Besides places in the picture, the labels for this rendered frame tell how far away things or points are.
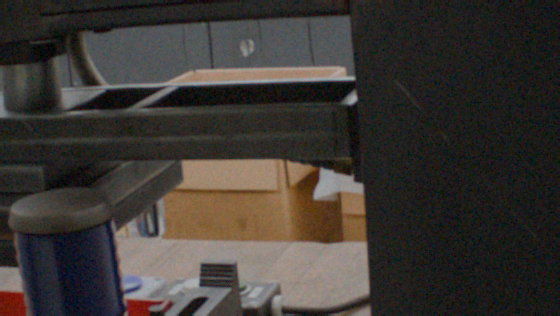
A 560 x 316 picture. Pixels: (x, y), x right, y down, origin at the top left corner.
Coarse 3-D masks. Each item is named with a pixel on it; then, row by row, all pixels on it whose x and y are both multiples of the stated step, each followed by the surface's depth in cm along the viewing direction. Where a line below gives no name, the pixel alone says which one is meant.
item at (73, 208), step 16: (48, 192) 42; (64, 192) 41; (80, 192) 41; (96, 192) 41; (16, 208) 40; (32, 208) 40; (48, 208) 40; (64, 208) 39; (80, 208) 39; (96, 208) 40; (112, 208) 41; (16, 224) 39; (32, 224) 39; (48, 224) 39; (64, 224) 39; (80, 224) 39; (96, 224) 39
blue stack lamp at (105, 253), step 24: (24, 240) 39; (48, 240) 39; (72, 240) 39; (96, 240) 40; (24, 264) 40; (48, 264) 39; (72, 264) 39; (96, 264) 40; (24, 288) 40; (48, 288) 40; (72, 288) 39; (96, 288) 40; (120, 288) 41; (48, 312) 40; (72, 312) 40; (96, 312) 40; (120, 312) 41
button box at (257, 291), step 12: (168, 288) 111; (180, 288) 110; (252, 288) 109; (264, 288) 109; (276, 288) 109; (252, 300) 106; (264, 300) 106; (276, 300) 107; (360, 300) 110; (252, 312) 105; (264, 312) 106; (276, 312) 106; (288, 312) 107; (300, 312) 107; (312, 312) 107; (324, 312) 107; (336, 312) 108
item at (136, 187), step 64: (0, 64) 66; (0, 128) 65; (64, 128) 64; (128, 128) 63; (192, 128) 62; (256, 128) 61; (320, 128) 60; (0, 192) 65; (128, 192) 70; (0, 256) 63
